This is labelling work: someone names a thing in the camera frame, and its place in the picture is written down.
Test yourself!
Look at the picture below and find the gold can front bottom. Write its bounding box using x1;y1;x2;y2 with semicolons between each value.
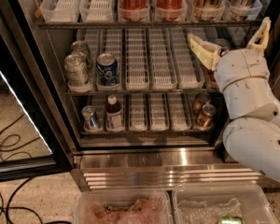
195;104;217;128

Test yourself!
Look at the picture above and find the silver can front left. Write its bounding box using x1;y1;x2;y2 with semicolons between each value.
64;54;91;92

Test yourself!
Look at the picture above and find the brown bottle white cap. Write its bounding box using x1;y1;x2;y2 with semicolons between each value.
105;95;123;129

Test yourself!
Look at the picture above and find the gold can rear bottom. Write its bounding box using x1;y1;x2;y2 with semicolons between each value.
192;92;211;115

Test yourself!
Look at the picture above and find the red coke can rear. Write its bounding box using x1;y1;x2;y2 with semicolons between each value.
215;38;231;56

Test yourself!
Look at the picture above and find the open glass fridge door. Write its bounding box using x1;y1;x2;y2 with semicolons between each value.
0;0;73;182

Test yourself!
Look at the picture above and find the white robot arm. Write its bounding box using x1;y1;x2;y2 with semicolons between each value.
188;17;280;183

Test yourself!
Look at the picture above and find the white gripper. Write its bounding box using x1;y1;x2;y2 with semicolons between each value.
188;17;271;91

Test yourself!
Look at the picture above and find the right clear plastic bin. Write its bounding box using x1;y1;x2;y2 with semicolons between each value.
172;183;278;224

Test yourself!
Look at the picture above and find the green can in bin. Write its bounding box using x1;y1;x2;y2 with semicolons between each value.
218;217;245;224

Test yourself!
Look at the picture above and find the clear plastic bin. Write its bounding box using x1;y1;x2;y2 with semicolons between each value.
172;183;278;224
72;189;173;224

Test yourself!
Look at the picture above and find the silver can rear left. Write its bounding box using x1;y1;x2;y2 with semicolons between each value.
71;40;91;63

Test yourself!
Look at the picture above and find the red coke can front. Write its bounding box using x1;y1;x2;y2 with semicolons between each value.
206;69;218;89

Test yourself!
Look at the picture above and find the stainless fridge base grille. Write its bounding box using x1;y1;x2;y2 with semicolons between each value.
71;147;272;191

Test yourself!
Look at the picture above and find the blue pepsi can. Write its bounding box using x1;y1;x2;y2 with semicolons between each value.
96;52;119;86

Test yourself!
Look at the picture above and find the small redbull can bottom shelf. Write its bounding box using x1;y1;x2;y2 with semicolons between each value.
81;105;101;133

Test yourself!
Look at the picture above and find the left clear plastic bin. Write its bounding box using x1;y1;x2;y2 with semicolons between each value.
72;189;173;224

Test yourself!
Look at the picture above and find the red coke can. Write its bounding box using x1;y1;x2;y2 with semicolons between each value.
215;38;231;56
206;69;218;89

